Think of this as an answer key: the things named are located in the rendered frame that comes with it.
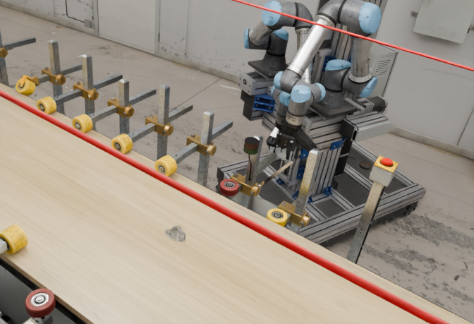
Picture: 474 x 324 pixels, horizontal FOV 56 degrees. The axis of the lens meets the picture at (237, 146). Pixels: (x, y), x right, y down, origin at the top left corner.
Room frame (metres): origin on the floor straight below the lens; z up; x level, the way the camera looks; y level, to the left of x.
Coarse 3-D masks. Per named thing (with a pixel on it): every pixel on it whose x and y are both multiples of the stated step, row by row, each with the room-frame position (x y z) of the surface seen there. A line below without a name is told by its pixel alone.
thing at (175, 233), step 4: (172, 228) 1.19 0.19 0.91; (176, 228) 1.18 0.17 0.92; (180, 228) 1.20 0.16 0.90; (168, 232) 1.16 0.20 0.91; (172, 232) 1.17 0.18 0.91; (176, 232) 1.16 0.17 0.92; (180, 232) 1.17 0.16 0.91; (168, 236) 1.14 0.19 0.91; (172, 236) 1.15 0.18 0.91; (176, 236) 1.14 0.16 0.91; (180, 236) 1.14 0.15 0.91; (184, 236) 1.15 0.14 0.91; (176, 240) 1.13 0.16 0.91; (180, 240) 1.14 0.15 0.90
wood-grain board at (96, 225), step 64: (0, 128) 1.67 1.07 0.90; (0, 192) 1.25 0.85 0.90; (64, 192) 1.30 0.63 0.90; (128, 192) 1.36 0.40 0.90; (0, 256) 0.97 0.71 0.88; (64, 256) 0.99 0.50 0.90; (128, 256) 1.03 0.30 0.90; (192, 256) 1.07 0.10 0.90; (256, 256) 1.12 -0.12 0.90; (128, 320) 0.79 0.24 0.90; (192, 320) 0.83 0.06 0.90; (256, 320) 0.86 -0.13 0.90; (320, 320) 0.89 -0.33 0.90; (384, 320) 0.92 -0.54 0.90; (448, 320) 0.96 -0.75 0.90
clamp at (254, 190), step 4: (232, 176) 1.60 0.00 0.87; (240, 176) 1.61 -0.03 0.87; (244, 176) 1.61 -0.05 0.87; (236, 180) 1.58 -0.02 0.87; (240, 180) 1.58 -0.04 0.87; (244, 180) 1.59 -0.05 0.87; (244, 184) 1.56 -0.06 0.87; (256, 184) 1.58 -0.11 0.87; (244, 188) 1.56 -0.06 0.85; (248, 188) 1.55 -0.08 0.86; (252, 188) 1.54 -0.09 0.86; (256, 188) 1.54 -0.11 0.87; (244, 192) 1.56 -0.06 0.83; (248, 192) 1.55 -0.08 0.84; (252, 192) 1.54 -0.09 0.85; (256, 192) 1.54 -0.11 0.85
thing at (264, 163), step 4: (272, 152) 1.86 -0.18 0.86; (268, 156) 1.83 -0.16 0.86; (272, 156) 1.83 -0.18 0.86; (264, 160) 1.78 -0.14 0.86; (268, 160) 1.79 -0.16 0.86; (272, 160) 1.82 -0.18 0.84; (260, 164) 1.74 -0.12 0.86; (264, 164) 1.75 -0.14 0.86; (268, 164) 1.78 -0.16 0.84; (260, 168) 1.71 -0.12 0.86; (264, 168) 1.75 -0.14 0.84; (260, 172) 1.72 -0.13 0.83; (240, 184) 1.57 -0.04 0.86; (240, 188) 1.56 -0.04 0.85; (224, 196) 1.48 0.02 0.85; (228, 196) 1.47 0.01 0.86; (232, 196) 1.50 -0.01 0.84
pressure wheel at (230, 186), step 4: (224, 180) 1.52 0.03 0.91; (228, 180) 1.52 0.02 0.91; (232, 180) 1.53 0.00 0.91; (220, 184) 1.49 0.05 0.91; (224, 184) 1.49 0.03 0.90; (228, 184) 1.49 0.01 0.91; (232, 184) 1.50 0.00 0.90; (236, 184) 1.50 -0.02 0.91; (220, 188) 1.48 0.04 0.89; (224, 188) 1.46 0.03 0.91; (228, 188) 1.46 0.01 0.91; (232, 188) 1.47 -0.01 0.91; (236, 188) 1.47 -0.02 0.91; (220, 192) 1.47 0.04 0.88; (224, 192) 1.46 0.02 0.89; (228, 192) 1.46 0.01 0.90; (232, 192) 1.46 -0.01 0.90; (236, 192) 1.48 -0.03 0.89
